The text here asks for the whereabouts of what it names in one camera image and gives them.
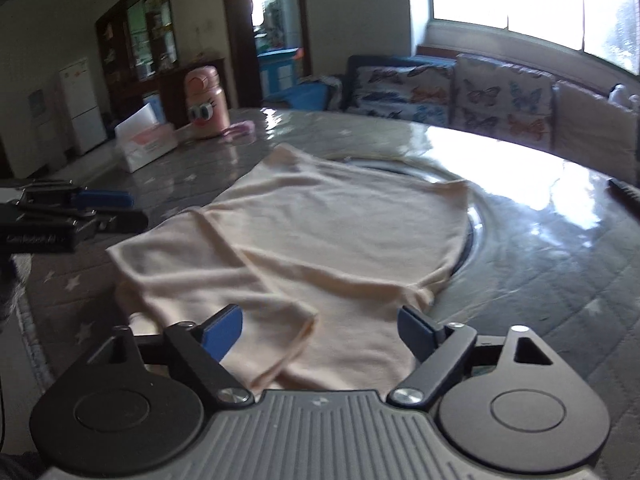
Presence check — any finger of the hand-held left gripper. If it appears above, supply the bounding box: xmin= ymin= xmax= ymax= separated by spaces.
xmin=15 ymin=184 xmax=136 ymax=211
xmin=65 ymin=209 xmax=149 ymax=237

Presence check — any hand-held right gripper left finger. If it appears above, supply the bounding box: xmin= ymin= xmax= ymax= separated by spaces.
xmin=102 ymin=304 xmax=253 ymax=409

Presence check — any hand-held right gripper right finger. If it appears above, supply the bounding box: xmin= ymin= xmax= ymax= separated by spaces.
xmin=387 ymin=305 xmax=555 ymax=409

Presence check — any cream knit garment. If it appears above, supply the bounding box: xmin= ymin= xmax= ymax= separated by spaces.
xmin=106 ymin=142 xmax=471 ymax=396

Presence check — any white tissue pack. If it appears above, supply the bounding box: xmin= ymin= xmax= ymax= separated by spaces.
xmin=114 ymin=102 xmax=178 ymax=173

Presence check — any white refrigerator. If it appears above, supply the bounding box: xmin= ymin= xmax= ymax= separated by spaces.
xmin=59 ymin=57 xmax=108 ymax=156

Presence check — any round glass turntable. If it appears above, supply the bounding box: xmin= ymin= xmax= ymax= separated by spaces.
xmin=320 ymin=152 xmax=487 ymax=306

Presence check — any pink cartoon face bottle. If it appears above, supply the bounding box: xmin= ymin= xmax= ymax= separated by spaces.
xmin=184 ymin=66 xmax=231 ymax=140

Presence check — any pink hair band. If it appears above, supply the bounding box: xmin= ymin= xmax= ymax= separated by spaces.
xmin=220 ymin=120 xmax=257 ymax=138

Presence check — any dark wooden display cabinet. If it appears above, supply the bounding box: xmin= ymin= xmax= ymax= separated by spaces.
xmin=95 ymin=0 xmax=181 ymax=126

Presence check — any blue cabinet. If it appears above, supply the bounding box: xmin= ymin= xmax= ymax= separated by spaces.
xmin=256 ymin=50 xmax=303 ymax=96

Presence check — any blue chair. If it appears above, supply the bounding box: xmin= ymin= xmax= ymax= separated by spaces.
xmin=262 ymin=75 xmax=341 ymax=111

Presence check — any long butterfly print cushion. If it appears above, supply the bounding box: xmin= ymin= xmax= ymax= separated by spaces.
xmin=350 ymin=62 xmax=456 ymax=126

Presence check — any square butterfly print cushion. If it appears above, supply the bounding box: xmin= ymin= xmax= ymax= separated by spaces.
xmin=450 ymin=54 xmax=557 ymax=148

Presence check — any black remote control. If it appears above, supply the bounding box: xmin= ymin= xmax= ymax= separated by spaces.
xmin=606 ymin=178 xmax=640 ymax=216

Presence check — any plain grey cushion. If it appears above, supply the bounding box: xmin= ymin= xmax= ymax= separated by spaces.
xmin=550 ymin=80 xmax=640 ymax=181

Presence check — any dark blue sofa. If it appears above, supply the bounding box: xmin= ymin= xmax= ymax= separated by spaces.
xmin=345 ymin=52 xmax=640 ymax=186

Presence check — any panda plush toy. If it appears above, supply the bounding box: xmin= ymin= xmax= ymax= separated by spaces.
xmin=607 ymin=82 xmax=640 ymax=111

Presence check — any dark wooden door frame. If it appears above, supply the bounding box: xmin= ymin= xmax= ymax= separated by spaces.
xmin=220 ymin=0 xmax=313 ymax=108

